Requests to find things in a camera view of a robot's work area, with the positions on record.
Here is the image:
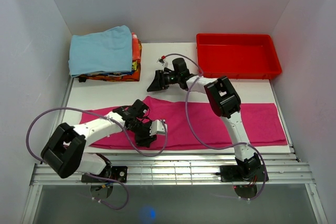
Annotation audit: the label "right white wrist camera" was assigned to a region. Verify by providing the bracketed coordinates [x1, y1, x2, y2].
[157, 56, 168, 69]

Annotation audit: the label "red plastic tray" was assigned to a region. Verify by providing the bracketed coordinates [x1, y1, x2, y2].
[196, 33, 282, 80]

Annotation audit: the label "aluminium rail frame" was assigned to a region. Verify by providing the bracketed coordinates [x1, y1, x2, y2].
[22, 78, 328, 223]

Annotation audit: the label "folded orange patterned trousers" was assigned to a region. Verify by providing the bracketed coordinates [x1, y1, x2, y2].
[77, 33, 142, 83]

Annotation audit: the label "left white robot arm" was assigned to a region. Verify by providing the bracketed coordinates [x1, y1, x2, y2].
[41, 100, 166, 182]

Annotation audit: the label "pink trousers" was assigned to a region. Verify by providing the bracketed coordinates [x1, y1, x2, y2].
[79, 95, 288, 151]

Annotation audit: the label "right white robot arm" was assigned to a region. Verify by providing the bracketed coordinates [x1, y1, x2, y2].
[147, 54, 267, 182]

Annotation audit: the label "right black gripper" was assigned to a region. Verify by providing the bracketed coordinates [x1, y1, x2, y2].
[147, 70, 181, 92]

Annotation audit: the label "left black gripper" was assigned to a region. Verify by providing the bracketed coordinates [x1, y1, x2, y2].
[131, 119, 156, 148]

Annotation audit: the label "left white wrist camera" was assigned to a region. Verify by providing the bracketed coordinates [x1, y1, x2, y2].
[149, 120, 167, 136]

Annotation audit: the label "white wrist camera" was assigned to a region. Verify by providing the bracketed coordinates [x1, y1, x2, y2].
[157, 56, 168, 69]
[149, 120, 167, 136]

